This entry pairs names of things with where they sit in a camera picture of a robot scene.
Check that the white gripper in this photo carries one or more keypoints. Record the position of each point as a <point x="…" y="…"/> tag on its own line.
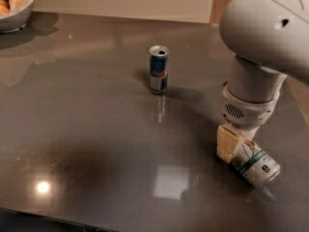
<point x="249" y="111"/>

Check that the white green 7up can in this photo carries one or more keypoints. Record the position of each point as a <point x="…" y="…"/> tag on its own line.
<point x="254" y="164"/>

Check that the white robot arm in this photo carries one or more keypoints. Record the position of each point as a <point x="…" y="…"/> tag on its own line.
<point x="270" y="39"/>

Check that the blue silver Red Bull can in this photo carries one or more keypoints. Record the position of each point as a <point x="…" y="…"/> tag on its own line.
<point x="158" y="69"/>

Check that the white fruit bowl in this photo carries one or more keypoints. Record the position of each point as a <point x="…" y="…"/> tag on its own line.
<point x="17" y="18"/>

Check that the orange fruit lower middle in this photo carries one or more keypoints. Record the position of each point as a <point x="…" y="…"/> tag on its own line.
<point x="16" y="4"/>

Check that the orange fruit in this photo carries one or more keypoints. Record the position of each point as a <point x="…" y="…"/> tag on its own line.
<point x="4" y="10"/>
<point x="16" y="4"/>

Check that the orange fruit bottom left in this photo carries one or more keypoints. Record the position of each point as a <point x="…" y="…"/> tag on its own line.
<point x="4" y="10"/>

